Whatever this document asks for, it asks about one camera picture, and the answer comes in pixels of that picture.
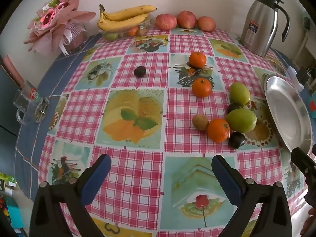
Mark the small metal object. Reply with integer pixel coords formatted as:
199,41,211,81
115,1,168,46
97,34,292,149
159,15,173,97
34,101,49,123

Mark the red apple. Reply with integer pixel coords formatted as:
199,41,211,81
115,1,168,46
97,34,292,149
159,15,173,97
177,10,197,29
197,16,216,32
155,13,178,31

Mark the brown kiwi fruit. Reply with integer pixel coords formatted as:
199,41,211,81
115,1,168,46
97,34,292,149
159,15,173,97
192,114,209,131

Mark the stainless steel basin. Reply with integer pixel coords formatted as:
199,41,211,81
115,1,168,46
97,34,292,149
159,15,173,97
264,74,313,156

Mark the stainless steel thermos jug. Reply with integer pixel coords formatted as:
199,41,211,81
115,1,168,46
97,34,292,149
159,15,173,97
239,0,291,58

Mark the person's right hand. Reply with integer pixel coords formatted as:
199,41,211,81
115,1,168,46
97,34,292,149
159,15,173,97
300,207,316,237

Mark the glass mug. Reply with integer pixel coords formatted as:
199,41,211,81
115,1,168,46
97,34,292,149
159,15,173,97
12,80,50,126

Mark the orange tangerine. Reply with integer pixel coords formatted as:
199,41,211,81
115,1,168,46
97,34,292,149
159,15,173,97
207,118,231,144
189,51,207,68
192,78,212,98

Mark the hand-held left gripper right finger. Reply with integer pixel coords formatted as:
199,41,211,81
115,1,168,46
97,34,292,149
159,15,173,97
211,154,293,237

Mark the white power strip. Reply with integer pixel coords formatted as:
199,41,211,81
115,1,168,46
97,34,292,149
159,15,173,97
286,65,305,91

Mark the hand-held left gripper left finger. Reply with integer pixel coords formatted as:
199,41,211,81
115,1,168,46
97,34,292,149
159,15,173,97
30,153,111,237

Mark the clear plastic fruit container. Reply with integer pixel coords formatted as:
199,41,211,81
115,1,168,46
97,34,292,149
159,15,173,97
100,15,152,41

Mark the green mango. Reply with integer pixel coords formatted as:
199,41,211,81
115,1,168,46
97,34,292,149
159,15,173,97
229,81,251,107

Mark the dark teal panel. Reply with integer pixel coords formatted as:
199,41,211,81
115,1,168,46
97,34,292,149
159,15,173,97
0,62,20,139

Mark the dark purple plum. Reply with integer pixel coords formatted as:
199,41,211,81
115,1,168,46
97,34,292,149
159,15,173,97
228,132,246,150
226,102,244,115
134,66,147,78

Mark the black power adapter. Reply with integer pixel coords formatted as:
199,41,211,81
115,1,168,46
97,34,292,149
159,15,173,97
297,66,311,84

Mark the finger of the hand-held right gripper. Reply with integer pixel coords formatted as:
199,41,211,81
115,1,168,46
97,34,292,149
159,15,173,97
291,147,316,178

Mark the pink flower bouquet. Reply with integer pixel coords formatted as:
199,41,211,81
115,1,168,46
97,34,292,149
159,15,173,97
23,0,97,56

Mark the yellow banana bunch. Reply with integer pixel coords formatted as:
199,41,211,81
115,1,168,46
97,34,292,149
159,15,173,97
97,4,158,32

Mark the pink checked tablecloth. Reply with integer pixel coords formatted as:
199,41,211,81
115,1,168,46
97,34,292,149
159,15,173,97
37,27,309,237

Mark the teal card with red mark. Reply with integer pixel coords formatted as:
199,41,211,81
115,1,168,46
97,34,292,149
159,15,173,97
307,96,316,118

